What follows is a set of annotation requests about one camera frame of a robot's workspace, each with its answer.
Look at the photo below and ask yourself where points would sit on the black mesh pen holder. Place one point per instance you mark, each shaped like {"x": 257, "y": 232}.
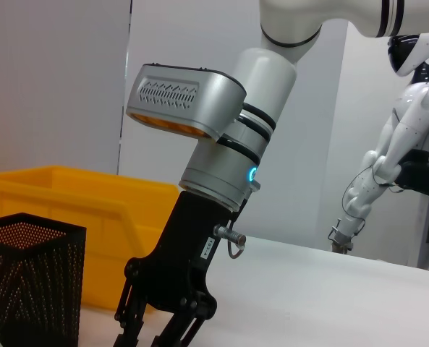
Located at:
{"x": 33, "y": 282}

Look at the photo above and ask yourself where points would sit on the white robot stand column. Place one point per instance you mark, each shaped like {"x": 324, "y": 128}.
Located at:
{"x": 422, "y": 246}

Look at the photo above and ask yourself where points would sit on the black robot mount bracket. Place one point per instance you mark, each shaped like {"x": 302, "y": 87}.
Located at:
{"x": 420, "y": 173}

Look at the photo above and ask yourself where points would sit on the yellow plastic bin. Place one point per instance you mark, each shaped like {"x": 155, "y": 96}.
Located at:
{"x": 109, "y": 202}

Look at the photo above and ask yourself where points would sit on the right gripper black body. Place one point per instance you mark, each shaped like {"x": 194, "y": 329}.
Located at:
{"x": 181, "y": 260}

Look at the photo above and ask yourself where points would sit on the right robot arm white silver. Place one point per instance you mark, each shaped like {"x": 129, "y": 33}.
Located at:
{"x": 264, "y": 90}

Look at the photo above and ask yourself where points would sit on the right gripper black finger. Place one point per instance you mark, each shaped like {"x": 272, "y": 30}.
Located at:
{"x": 181, "y": 329}
{"x": 129, "y": 318}

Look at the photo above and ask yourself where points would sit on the white humanoid robot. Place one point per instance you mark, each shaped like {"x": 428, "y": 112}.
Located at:
{"x": 402, "y": 144}

